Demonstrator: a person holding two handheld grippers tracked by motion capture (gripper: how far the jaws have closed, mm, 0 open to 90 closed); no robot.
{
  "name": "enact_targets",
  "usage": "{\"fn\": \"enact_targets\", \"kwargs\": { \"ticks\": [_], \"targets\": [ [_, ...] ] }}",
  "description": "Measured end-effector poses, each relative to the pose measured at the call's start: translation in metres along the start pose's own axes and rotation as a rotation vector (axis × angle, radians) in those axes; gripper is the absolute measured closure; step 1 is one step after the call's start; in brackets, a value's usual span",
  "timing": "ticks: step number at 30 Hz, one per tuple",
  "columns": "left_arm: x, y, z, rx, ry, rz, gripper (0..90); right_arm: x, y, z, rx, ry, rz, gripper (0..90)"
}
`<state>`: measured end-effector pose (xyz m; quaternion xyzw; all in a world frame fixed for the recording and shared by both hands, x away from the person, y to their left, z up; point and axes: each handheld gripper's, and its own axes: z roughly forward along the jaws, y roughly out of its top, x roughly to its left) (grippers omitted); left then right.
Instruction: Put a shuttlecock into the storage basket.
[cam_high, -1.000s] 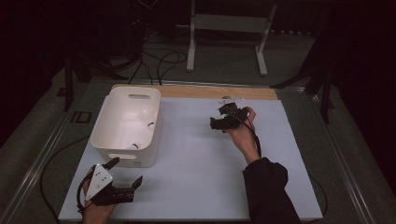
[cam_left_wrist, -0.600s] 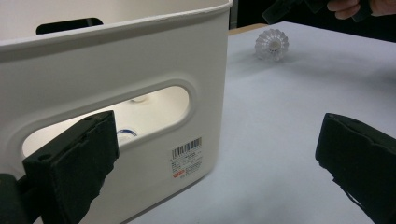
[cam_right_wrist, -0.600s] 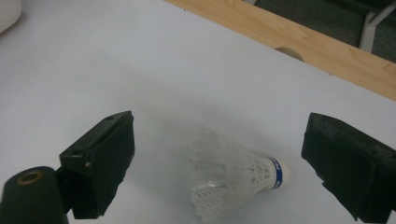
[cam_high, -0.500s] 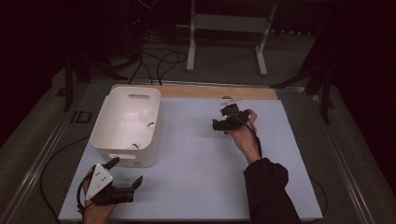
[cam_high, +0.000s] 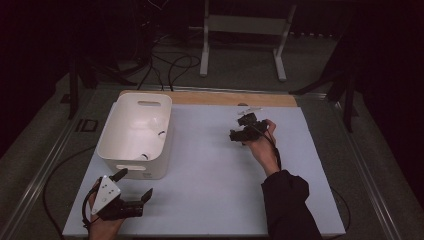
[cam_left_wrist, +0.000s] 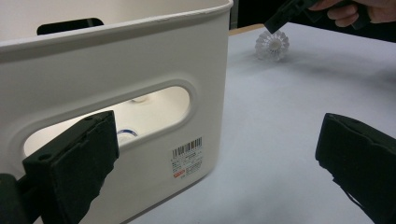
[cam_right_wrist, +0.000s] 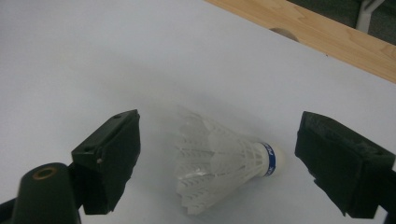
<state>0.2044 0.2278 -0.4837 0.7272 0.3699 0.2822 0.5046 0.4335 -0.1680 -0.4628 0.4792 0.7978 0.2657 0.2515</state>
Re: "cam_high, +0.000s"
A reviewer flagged person's left hand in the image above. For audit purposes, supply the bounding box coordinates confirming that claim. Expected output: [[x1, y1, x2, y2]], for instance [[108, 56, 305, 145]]
[[86, 180, 127, 240]]

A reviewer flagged long black floor cable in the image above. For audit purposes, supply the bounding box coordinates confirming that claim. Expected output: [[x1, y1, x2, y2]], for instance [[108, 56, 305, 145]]
[[42, 144, 98, 240]]

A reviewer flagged wooden table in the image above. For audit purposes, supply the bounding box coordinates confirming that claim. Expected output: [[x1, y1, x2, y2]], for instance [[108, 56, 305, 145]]
[[119, 89, 298, 108]]

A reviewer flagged black floor socket plate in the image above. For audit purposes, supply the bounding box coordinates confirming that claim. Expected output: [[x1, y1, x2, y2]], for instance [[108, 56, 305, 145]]
[[75, 118, 100, 134]]

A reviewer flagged looped black floor cable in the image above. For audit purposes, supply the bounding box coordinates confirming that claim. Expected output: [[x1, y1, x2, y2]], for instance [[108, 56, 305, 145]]
[[167, 54, 202, 92]]

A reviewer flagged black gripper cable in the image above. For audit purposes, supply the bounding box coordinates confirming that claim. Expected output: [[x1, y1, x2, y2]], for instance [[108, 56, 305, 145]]
[[256, 125, 352, 234], [81, 184, 102, 230]]

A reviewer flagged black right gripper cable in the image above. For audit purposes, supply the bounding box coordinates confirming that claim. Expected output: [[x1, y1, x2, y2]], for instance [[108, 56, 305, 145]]
[[256, 125, 352, 234]]

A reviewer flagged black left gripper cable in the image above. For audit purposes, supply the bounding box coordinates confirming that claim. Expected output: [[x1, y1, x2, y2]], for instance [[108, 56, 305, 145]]
[[81, 184, 102, 230]]

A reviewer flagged white metal stand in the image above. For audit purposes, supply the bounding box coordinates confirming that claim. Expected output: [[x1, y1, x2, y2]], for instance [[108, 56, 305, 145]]
[[189, 0, 298, 83]]

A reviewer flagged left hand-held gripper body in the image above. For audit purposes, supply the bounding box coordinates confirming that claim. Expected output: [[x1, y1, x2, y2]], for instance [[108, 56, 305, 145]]
[[91, 174, 145, 221]]

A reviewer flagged white plastic bin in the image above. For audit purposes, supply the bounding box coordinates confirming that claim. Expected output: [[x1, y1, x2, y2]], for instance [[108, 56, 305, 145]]
[[96, 92, 174, 181]]

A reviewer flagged black stand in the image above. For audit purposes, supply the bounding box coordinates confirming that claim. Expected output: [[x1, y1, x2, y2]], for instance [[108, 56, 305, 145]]
[[289, 31, 360, 133], [67, 54, 138, 121]]

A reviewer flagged white table mat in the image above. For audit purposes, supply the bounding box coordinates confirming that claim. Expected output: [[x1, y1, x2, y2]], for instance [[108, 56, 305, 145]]
[[62, 102, 347, 238]]

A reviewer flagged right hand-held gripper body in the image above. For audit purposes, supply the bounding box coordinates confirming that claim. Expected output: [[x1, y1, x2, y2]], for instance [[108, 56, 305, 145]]
[[236, 106, 269, 143]]

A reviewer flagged person's right hand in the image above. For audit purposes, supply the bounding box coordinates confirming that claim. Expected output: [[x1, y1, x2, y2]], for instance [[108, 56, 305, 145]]
[[244, 118, 281, 177]]

